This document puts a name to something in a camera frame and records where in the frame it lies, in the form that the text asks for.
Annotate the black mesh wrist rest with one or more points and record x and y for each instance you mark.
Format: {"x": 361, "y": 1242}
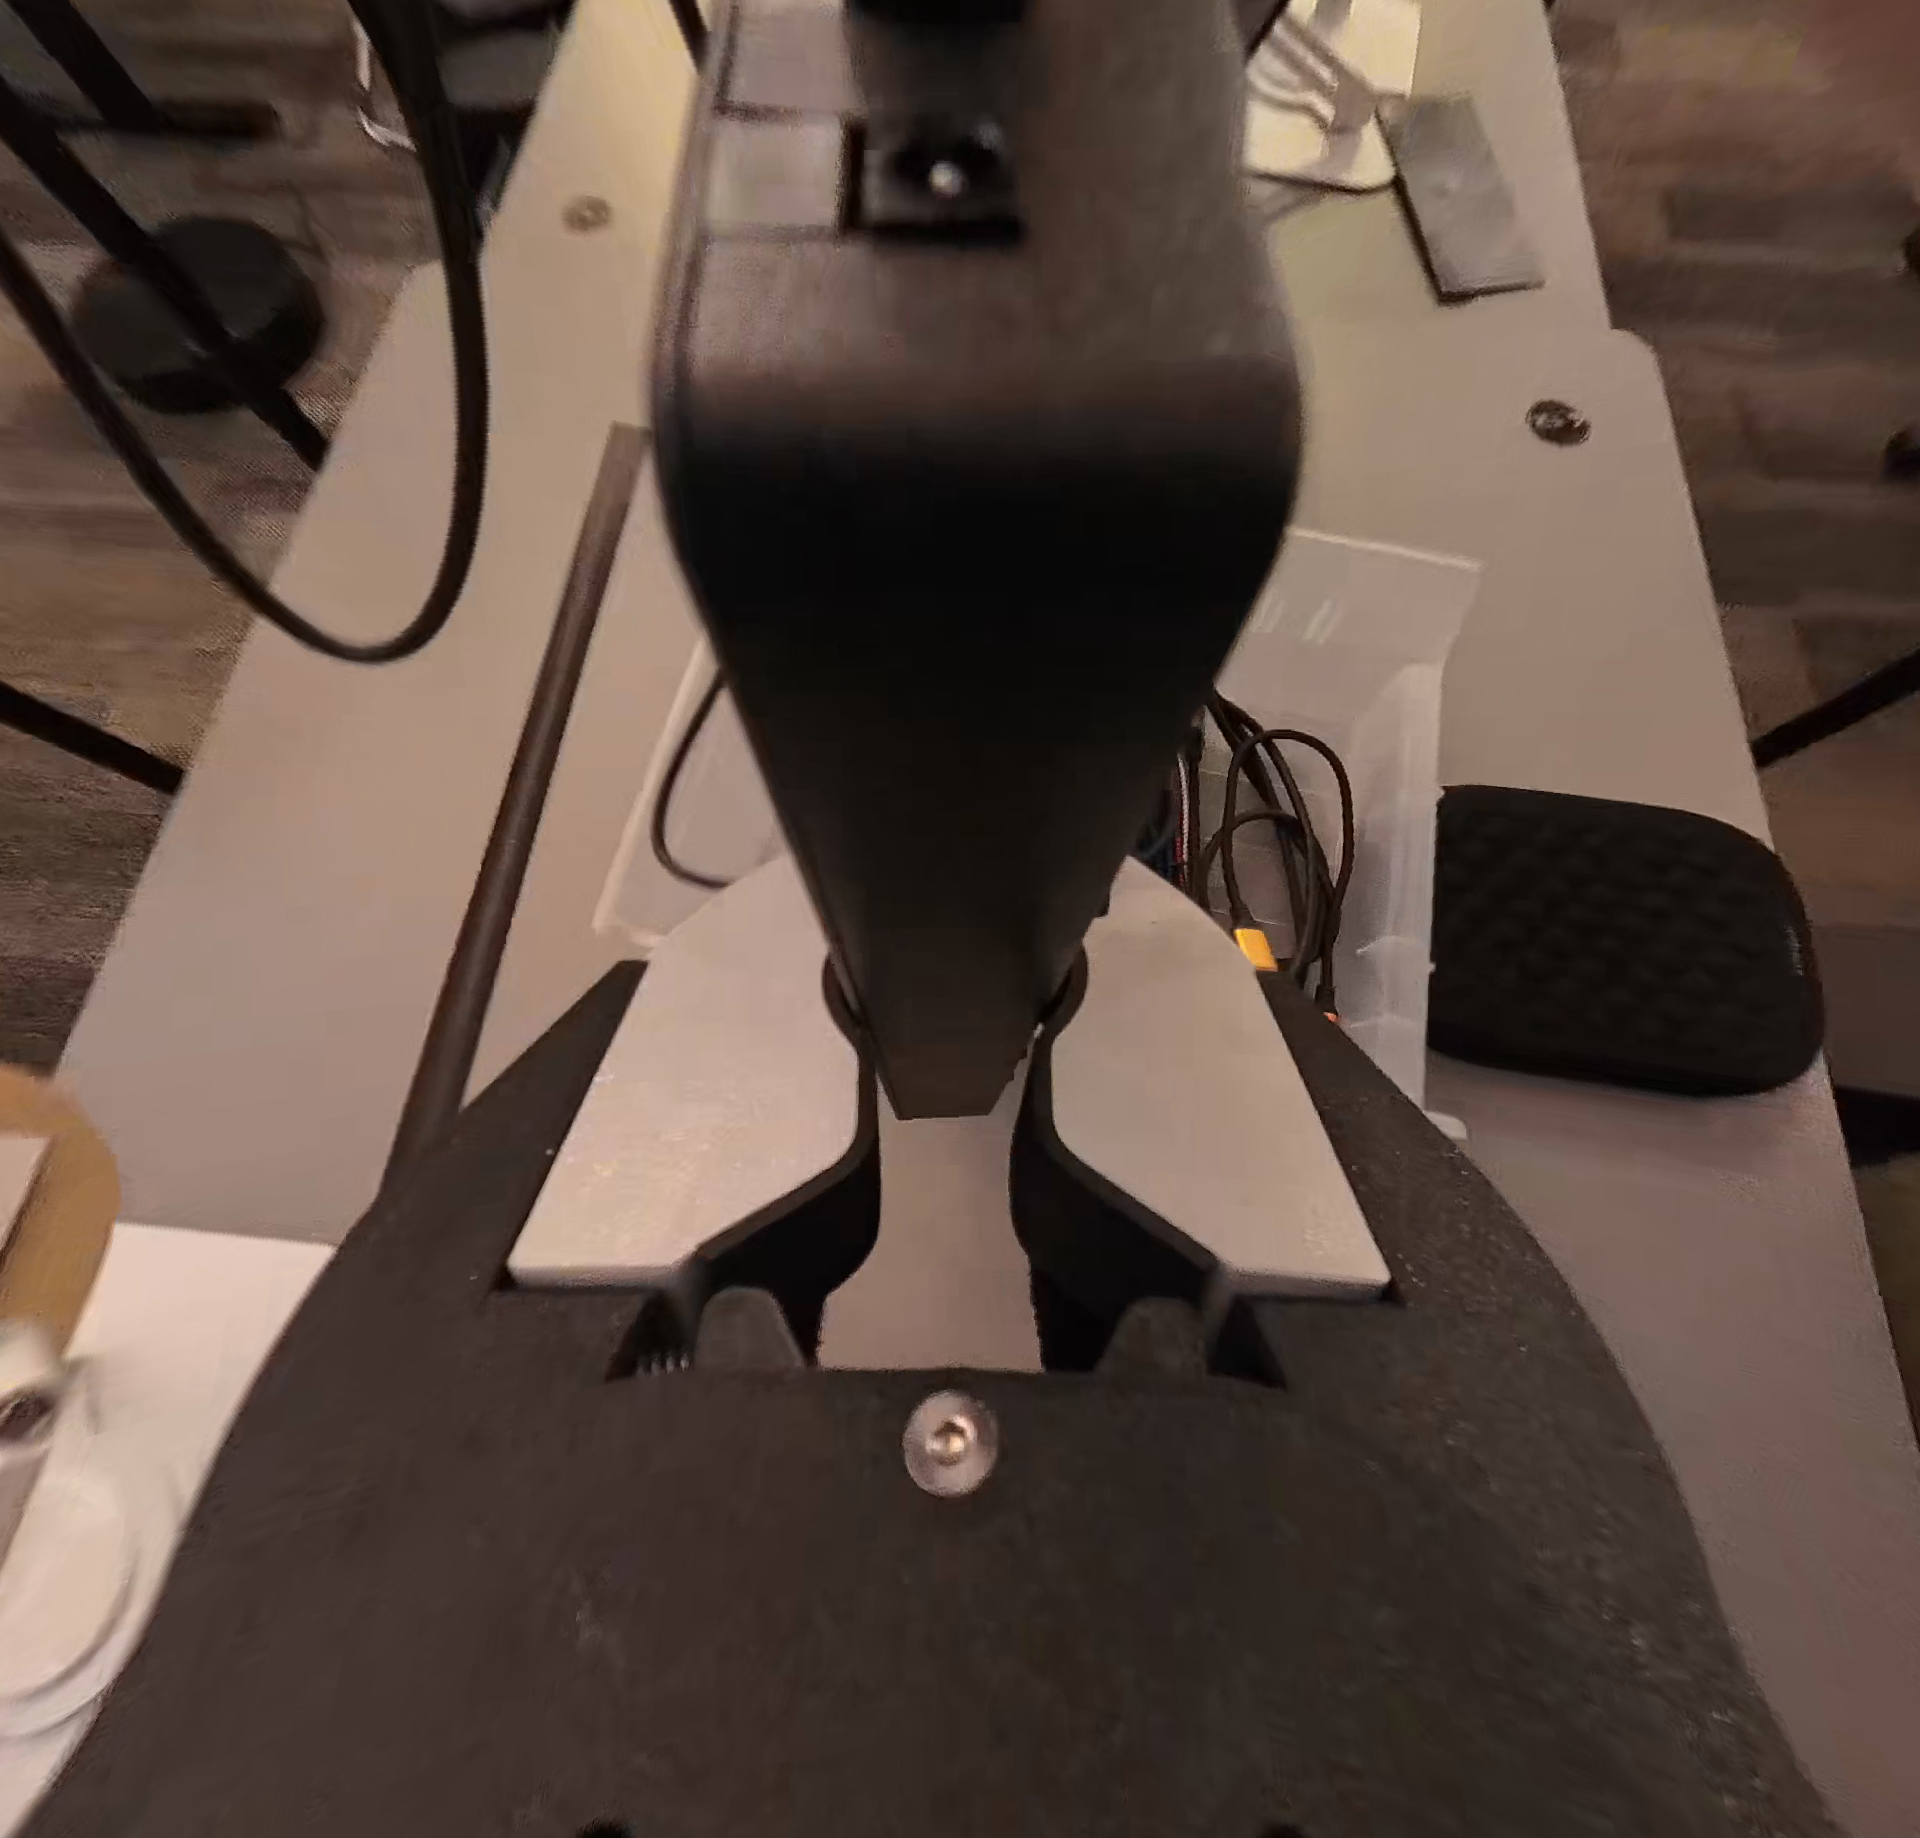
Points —
{"x": 1621, "y": 938}

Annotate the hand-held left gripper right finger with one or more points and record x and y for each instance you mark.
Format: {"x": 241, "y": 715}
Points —
{"x": 1201, "y": 1104}

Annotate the dark metal bar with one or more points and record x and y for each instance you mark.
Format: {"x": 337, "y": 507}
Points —
{"x": 520, "y": 818}

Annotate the black metal plate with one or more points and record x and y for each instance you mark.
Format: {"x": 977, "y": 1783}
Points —
{"x": 1462, "y": 204}

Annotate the clear plastic bin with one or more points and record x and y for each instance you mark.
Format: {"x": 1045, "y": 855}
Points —
{"x": 1394, "y": 759}

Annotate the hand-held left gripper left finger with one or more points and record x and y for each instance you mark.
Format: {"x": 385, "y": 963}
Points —
{"x": 678, "y": 1104}

